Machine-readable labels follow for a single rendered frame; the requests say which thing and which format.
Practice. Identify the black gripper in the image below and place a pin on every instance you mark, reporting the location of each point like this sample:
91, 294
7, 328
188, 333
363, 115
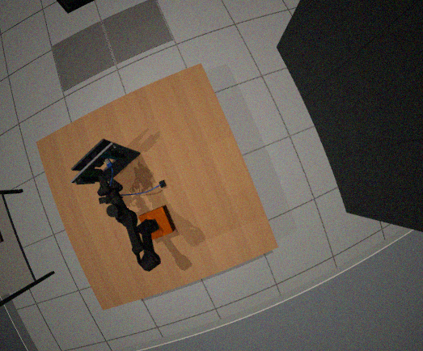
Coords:
111, 191

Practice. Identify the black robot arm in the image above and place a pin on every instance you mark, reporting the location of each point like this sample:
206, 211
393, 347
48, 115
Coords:
128, 218

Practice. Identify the blue cable with plug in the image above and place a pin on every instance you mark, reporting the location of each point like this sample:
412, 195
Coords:
109, 165

